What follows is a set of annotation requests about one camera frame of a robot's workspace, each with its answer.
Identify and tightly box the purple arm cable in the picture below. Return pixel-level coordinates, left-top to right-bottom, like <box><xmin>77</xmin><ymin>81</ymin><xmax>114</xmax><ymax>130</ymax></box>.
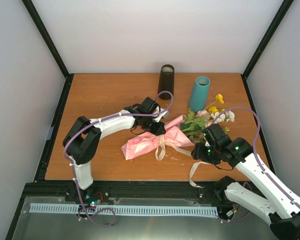
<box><xmin>209</xmin><ymin>106</ymin><xmax>300</xmax><ymax>238</ymax></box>
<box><xmin>62</xmin><ymin>90</ymin><xmax>176</xmax><ymax>228</ymax></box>

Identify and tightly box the teal cone vase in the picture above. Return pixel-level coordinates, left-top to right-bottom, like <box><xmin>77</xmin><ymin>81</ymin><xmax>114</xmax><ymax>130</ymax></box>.
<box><xmin>188</xmin><ymin>76</ymin><xmax>210</xmax><ymax>113</ymax></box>

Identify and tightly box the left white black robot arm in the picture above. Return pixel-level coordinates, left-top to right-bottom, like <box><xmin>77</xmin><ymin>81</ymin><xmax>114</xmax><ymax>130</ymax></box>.
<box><xmin>62</xmin><ymin>97</ymin><xmax>169</xmax><ymax>202</ymax></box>

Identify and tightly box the artificial flower bunch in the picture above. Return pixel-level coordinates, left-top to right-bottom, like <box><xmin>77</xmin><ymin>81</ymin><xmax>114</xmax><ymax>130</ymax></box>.
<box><xmin>179</xmin><ymin>93</ymin><xmax>235</xmax><ymax>144</ymax></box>

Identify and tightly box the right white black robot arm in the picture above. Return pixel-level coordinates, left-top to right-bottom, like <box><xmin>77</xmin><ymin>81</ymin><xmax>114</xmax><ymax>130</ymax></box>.
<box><xmin>190</xmin><ymin>124</ymin><xmax>300</xmax><ymax>240</ymax></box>

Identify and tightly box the black cone vase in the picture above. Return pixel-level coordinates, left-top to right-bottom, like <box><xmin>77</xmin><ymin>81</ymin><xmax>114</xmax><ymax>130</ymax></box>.
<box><xmin>157</xmin><ymin>64</ymin><xmax>175</xmax><ymax>95</ymax></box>

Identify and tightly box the pink bouquet wrapping paper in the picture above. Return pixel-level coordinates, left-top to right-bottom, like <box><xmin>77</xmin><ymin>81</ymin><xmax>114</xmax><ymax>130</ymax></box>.
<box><xmin>121</xmin><ymin>115</ymin><xmax>194</xmax><ymax>161</ymax></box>

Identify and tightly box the left black frame post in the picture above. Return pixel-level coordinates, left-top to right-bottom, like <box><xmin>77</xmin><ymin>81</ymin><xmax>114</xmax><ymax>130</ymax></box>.
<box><xmin>21</xmin><ymin>0</ymin><xmax>71</xmax><ymax>79</ymax></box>

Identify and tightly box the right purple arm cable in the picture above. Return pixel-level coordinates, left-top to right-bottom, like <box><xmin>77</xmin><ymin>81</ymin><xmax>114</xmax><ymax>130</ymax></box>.
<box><xmin>209</xmin><ymin>106</ymin><xmax>300</xmax><ymax>238</ymax></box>

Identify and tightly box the light blue cable duct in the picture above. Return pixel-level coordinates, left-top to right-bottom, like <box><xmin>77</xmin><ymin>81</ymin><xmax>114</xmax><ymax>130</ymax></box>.
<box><xmin>28</xmin><ymin>203</ymin><xmax>218</xmax><ymax>218</ymax></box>

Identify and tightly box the cream printed ribbon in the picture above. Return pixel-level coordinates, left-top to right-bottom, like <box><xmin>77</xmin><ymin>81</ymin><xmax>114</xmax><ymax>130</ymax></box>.
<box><xmin>154</xmin><ymin>134</ymin><xmax>205</xmax><ymax>189</ymax></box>

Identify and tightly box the black frame post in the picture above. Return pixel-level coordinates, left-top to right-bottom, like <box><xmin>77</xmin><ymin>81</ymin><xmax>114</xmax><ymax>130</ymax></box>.
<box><xmin>21</xmin><ymin>0</ymin><xmax>71</xmax><ymax>79</ymax></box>
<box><xmin>241</xmin><ymin>0</ymin><xmax>294</xmax><ymax>81</ymax></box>

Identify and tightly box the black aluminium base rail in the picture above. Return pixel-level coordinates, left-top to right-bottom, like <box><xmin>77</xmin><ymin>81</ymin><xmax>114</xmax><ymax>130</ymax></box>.
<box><xmin>21</xmin><ymin>180</ymin><xmax>230</xmax><ymax>205</ymax></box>

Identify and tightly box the right black frame post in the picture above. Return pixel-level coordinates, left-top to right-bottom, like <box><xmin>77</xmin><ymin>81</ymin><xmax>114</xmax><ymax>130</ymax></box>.
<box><xmin>241</xmin><ymin>0</ymin><xmax>294</xmax><ymax>81</ymax></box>

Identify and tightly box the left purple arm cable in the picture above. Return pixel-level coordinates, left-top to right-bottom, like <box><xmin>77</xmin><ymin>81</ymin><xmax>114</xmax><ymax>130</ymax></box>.
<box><xmin>62</xmin><ymin>90</ymin><xmax>176</xmax><ymax>228</ymax></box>

